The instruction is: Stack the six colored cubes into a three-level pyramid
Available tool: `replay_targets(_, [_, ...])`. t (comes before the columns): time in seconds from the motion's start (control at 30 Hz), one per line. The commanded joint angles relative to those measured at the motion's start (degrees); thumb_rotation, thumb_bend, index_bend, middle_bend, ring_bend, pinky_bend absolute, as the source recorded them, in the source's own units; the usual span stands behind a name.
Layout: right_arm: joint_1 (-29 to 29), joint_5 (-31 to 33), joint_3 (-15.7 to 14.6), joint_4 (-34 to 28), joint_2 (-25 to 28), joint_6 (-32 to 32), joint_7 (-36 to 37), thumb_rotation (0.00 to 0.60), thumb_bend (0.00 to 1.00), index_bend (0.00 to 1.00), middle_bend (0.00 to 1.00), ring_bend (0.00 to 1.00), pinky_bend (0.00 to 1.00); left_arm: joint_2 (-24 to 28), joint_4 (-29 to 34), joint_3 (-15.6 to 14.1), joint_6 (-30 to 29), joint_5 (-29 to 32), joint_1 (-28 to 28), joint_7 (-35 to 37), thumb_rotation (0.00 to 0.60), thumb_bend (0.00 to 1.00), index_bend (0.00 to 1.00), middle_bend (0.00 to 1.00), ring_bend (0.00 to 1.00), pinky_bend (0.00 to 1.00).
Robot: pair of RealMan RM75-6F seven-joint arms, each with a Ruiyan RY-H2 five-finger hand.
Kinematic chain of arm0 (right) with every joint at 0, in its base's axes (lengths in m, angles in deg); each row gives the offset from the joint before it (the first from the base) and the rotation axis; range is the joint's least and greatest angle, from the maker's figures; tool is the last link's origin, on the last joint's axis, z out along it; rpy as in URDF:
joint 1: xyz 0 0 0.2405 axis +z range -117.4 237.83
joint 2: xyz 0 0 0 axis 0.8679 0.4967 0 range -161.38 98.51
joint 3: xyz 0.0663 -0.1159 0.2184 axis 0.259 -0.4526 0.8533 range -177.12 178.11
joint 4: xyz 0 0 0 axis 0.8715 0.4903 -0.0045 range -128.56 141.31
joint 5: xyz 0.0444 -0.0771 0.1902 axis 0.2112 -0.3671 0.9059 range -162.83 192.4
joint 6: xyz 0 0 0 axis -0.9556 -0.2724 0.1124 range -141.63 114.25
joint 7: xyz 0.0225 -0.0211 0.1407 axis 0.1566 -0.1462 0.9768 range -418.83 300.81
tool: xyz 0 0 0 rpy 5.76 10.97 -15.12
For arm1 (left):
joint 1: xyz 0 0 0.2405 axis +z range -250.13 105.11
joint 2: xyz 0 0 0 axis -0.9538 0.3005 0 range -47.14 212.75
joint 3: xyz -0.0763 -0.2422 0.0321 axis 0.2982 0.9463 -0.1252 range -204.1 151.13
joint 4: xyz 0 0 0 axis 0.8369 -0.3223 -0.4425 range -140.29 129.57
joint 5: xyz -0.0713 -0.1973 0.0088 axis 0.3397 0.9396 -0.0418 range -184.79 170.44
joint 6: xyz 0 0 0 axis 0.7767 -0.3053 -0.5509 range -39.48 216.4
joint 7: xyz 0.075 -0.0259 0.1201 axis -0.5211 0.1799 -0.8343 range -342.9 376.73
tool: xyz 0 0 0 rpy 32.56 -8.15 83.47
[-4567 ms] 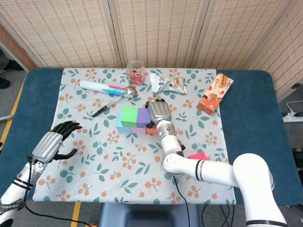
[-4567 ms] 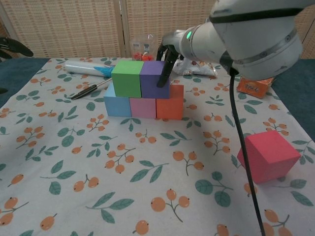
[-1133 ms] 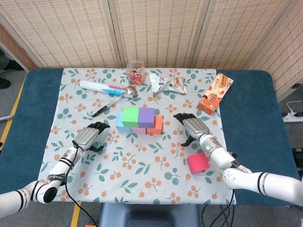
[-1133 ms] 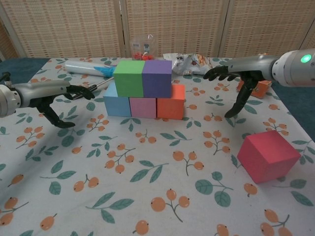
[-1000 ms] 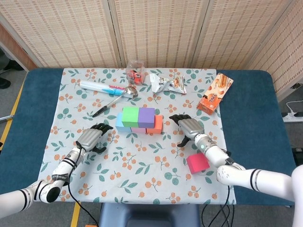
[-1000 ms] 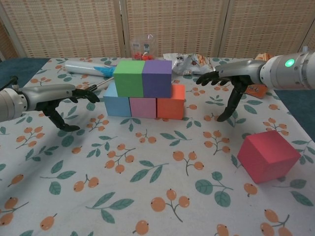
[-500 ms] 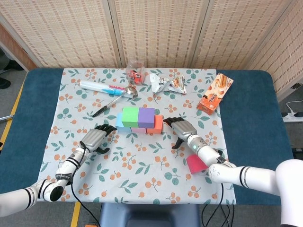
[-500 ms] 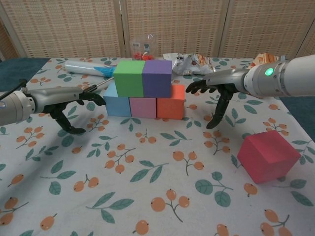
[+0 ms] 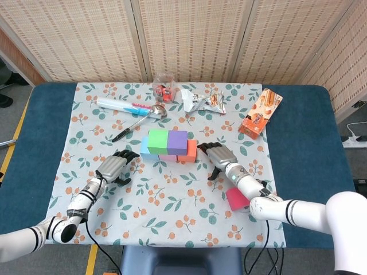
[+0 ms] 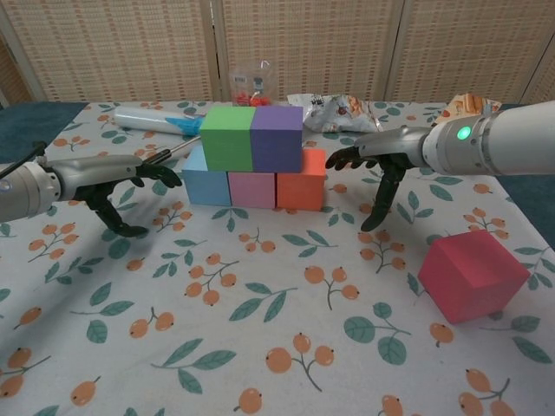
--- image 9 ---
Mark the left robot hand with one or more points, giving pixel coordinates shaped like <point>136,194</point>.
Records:
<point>114,169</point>

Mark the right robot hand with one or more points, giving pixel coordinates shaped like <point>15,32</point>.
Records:
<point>222,156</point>

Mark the orange cube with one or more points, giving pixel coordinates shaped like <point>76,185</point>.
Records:
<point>189,153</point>

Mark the blue cube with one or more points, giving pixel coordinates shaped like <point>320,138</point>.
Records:
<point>146,151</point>

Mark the red cube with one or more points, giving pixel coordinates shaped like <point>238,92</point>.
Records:
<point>236,199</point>

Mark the purple cube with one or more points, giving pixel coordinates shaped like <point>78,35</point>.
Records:
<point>177,142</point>

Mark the green cube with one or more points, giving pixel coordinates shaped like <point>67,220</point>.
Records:
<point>157,141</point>

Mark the pink cube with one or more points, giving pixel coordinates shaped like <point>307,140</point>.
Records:
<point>167,157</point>

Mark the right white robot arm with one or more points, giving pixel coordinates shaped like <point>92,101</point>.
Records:
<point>286,206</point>

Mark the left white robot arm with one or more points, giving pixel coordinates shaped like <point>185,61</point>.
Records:
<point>51,220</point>

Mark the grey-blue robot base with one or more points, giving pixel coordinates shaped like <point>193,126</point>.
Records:
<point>183,260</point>

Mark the orange biscuit box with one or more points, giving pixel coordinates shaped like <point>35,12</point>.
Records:
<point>258,117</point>

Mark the crumpled snack bag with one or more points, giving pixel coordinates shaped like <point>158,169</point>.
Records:
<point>200,101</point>

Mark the floral tablecloth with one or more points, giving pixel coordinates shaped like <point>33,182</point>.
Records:
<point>160,206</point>

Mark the white plastic wrap roll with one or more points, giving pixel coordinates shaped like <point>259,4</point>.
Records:
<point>114,104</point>

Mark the teal table cover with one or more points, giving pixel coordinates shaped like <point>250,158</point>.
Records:
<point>301,143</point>

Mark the clear bag orange items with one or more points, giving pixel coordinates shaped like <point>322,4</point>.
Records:
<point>164,91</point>

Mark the grey metal bar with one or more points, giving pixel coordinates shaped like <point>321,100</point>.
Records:
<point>7,143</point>

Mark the woven folding screen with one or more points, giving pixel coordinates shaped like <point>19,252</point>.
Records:
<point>200,37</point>

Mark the white power strip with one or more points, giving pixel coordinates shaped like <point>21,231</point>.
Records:
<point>352,142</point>

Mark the person in dark clothes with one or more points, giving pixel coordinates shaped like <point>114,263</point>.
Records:
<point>7,80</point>

